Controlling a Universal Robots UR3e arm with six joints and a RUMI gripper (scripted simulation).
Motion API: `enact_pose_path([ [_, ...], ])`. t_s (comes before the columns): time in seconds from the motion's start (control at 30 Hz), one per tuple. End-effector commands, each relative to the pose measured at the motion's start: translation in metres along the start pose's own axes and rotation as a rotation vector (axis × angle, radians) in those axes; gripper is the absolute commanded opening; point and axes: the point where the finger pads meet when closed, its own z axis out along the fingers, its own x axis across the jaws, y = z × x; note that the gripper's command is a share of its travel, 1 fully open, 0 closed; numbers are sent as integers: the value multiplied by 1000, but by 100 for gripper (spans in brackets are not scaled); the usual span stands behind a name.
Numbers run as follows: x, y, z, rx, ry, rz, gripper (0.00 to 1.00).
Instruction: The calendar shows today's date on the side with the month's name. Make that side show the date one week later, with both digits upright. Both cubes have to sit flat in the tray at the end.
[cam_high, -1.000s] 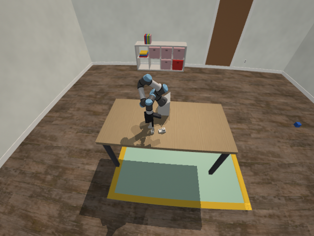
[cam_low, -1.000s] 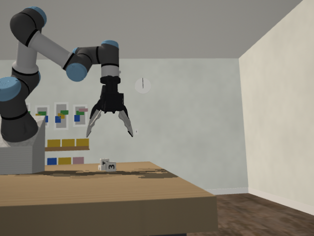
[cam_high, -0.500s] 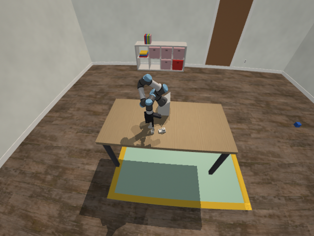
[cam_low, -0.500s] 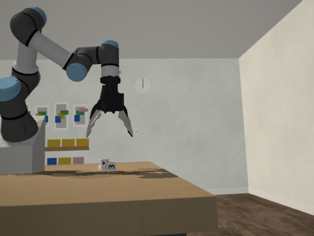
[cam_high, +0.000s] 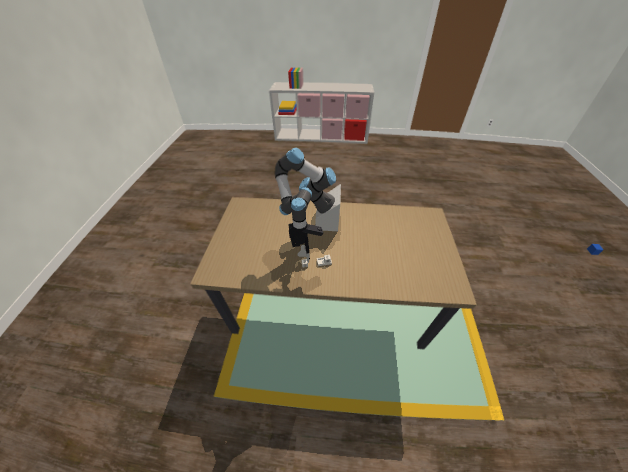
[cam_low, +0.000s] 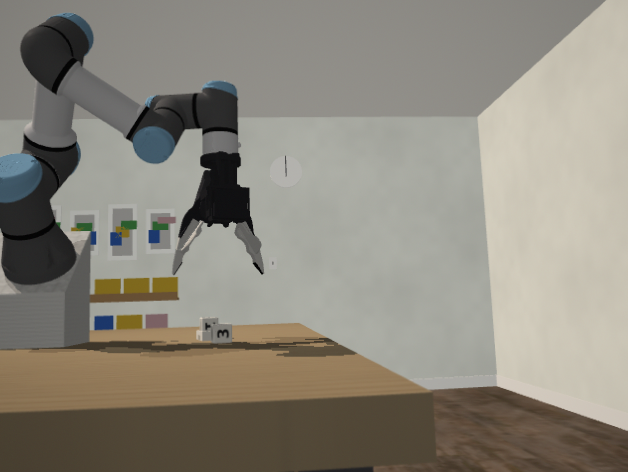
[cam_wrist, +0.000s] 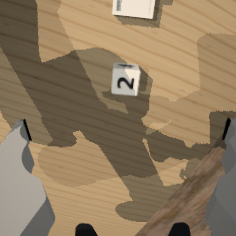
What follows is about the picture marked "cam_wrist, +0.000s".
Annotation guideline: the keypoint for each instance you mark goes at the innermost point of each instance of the white cube with black number 2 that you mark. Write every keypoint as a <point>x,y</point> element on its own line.
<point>125,79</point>

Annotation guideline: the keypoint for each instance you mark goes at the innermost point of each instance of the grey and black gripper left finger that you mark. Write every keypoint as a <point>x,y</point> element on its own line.
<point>25,209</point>

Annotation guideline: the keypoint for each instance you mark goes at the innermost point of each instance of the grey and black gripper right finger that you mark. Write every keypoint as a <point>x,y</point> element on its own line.
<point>220,214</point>

